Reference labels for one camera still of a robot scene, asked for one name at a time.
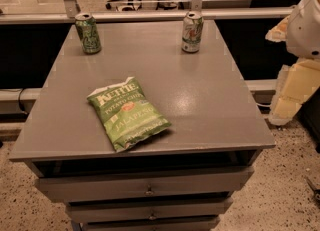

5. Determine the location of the white 7up soda can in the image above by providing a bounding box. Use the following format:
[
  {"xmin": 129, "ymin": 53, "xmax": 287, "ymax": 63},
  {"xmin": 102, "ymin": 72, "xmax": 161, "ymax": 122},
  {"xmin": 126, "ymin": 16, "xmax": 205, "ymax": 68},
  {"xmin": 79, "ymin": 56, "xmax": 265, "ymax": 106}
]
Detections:
[{"xmin": 182, "ymin": 11, "xmax": 204, "ymax": 53}]

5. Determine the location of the metal railing frame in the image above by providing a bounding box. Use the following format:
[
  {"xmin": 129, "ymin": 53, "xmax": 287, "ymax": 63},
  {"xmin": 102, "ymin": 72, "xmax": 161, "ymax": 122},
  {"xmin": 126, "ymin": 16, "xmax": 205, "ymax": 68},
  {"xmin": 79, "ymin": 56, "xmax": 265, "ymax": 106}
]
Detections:
[{"xmin": 0, "ymin": 0, "xmax": 320, "ymax": 25}]

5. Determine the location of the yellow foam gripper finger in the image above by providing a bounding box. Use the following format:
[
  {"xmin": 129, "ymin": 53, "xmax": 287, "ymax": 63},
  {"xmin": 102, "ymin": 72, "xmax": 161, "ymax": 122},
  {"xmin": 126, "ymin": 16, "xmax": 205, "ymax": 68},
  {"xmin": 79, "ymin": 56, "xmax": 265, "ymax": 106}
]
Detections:
[
  {"xmin": 265, "ymin": 17, "xmax": 289, "ymax": 42},
  {"xmin": 268, "ymin": 58, "xmax": 320, "ymax": 126}
]

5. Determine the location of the grey drawer cabinet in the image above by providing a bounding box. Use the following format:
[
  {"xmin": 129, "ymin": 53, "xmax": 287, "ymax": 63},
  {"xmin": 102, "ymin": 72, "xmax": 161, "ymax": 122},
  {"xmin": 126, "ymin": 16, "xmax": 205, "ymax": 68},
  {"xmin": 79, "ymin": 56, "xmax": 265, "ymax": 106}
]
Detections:
[{"xmin": 11, "ymin": 21, "xmax": 275, "ymax": 231}]

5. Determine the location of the green soda can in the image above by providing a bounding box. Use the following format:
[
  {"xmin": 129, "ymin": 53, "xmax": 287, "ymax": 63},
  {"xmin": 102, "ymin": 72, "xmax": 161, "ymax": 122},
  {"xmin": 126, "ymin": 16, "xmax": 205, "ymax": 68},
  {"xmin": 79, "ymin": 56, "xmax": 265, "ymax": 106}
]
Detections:
[{"xmin": 75, "ymin": 13, "xmax": 101, "ymax": 54}]

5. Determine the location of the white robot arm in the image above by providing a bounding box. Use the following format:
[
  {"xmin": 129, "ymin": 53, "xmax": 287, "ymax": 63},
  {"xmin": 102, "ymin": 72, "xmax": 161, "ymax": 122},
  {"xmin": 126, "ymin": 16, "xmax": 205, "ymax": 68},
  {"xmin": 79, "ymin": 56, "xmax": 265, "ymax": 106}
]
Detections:
[{"xmin": 265, "ymin": 0, "xmax": 320, "ymax": 126}]

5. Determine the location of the green Kettle chips bag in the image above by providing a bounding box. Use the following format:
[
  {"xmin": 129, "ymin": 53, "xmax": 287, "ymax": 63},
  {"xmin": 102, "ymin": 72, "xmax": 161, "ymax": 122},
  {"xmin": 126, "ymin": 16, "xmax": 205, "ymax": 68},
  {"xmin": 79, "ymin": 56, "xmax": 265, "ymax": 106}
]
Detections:
[{"xmin": 87, "ymin": 77, "xmax": 171, "ymax": 152}]

